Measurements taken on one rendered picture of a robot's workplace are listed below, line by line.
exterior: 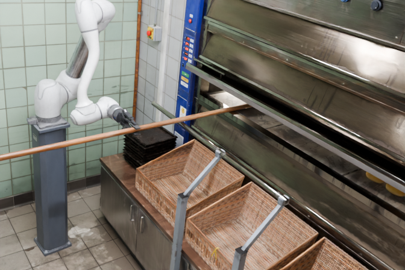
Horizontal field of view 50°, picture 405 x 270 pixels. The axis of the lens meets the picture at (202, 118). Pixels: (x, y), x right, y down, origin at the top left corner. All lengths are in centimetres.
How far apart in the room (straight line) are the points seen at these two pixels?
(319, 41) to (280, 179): 83
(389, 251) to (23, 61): 264
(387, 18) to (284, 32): 58
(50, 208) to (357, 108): 210
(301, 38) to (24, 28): 195
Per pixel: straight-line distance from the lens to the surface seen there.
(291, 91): 240
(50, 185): 312
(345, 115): 221
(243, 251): 208
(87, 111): 262
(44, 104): 286
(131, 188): 305
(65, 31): 346
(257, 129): 266
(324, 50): 225
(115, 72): 372
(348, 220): 237
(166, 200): 274
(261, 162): 268
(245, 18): 264
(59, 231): 337
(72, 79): 295
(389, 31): 207
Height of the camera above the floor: 229
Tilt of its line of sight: 24 degrees down
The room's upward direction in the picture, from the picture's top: 7 degrees clockwise
